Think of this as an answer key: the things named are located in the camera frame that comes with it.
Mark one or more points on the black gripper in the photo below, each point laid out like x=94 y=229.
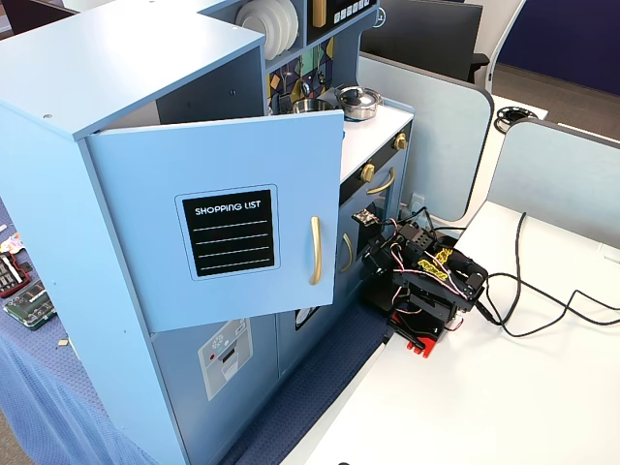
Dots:
x=373 y=262

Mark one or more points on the blue shopping list cabinet door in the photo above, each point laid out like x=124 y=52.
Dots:
x=145 y=218

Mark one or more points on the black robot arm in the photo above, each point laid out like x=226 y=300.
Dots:
x=426 y=300

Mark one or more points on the blue dishwasher print door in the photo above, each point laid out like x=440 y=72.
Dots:
x=310 y=339

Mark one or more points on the blue oven door with window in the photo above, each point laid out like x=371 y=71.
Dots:
x=398 y=194

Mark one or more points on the blue ice dispenser print door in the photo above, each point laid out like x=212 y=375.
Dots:
x=184 y=368

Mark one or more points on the black microwave door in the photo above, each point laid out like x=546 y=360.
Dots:
x=349 y=24

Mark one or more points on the red table clamp base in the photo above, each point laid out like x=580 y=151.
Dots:
x=426 y=346

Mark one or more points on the gold stove knob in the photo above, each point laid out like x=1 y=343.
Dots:
x=401 y=141
x=368 y=172

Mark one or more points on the light blue desk divider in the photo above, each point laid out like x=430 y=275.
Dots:
x=436 y=145
x=557 y=184

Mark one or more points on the steel pot with lid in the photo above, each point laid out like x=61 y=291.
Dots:
x=358 y=99

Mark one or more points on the steel pot without lid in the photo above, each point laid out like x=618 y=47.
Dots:
x=305 y=105

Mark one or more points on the hanging steel ladle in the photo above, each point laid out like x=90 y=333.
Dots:
x=306 y=89

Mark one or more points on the hanging steel utensil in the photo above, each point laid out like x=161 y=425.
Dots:
x=320 y=76

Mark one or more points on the black office chair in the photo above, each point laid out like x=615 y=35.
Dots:
x=421 y=34

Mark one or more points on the white toy plate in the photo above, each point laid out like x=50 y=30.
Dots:
x=249 y=21
x=293 y=24
x=277 y=34

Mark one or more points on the small tan block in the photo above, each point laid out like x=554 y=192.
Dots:
x=63 y=342

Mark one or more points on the blue wooden toy kitchen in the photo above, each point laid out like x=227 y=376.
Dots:
x=121 y=63

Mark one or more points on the clear green parts case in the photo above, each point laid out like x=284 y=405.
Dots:
x=29 y=305

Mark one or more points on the red black bit case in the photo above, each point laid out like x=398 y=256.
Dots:
x=9 y=281

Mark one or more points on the colourful sticker sheet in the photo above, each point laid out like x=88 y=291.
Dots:
x=9 y=244

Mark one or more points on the dark brown desk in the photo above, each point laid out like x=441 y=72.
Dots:
x=29 y=12

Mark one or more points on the small camera circuit board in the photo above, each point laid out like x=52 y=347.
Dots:
x=364 y=218

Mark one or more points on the white wall outlet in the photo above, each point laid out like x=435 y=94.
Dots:
x=416 y=201

